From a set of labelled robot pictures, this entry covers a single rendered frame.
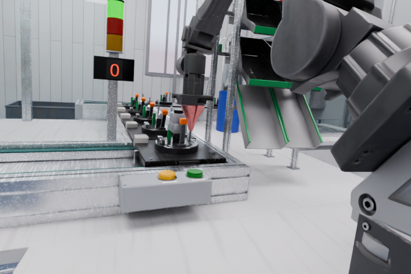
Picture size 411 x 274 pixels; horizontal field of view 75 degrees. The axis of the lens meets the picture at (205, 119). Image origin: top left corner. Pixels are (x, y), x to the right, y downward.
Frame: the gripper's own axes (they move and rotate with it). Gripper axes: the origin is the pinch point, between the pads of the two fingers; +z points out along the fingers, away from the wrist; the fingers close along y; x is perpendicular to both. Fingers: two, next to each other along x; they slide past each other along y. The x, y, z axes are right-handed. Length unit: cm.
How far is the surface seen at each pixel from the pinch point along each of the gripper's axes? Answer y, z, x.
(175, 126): 1.4, 1.3, -9.0
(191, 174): 3.1, 9.4, 10.5
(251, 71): -26.9, -17.9, -13.9
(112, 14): 19.7, -31.1, -21.3
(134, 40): -34, -69, -347
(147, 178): 13.1, 10.3, 8.6
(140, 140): 9.8, 7.8, -19.9
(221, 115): -54, 7, -88
